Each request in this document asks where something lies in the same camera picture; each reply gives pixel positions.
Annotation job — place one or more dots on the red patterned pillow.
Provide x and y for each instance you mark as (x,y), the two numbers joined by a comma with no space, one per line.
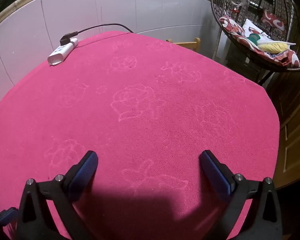
(273,21)

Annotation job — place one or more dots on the bamboo rail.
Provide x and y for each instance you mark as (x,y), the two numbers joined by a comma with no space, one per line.
(20,3)

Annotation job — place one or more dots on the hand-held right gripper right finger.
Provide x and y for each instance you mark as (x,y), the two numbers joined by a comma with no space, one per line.
(216,177)

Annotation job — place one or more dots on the wooden chair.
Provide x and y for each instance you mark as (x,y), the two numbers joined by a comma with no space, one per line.
(190,45)

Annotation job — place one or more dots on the pink embossed tablecloth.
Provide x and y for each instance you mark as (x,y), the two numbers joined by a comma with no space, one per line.
(140,80)

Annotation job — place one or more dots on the white power strip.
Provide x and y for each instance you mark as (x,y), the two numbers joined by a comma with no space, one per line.
(61,52)

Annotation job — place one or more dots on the yellow soft cushion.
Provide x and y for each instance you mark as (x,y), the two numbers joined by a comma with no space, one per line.
(272,47)

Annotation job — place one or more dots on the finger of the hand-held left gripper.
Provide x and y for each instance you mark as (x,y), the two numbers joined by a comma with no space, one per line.
(7,216)

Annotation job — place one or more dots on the red patterned seat cushion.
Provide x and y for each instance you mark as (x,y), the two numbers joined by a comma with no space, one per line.
(230,26)

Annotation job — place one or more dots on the white printed pillow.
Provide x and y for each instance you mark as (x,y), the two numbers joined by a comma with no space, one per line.
(251,28)

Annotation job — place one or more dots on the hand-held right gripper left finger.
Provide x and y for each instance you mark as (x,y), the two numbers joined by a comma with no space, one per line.
(86,172)

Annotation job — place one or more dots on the wooden door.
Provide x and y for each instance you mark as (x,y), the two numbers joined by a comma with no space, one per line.
(295,130)

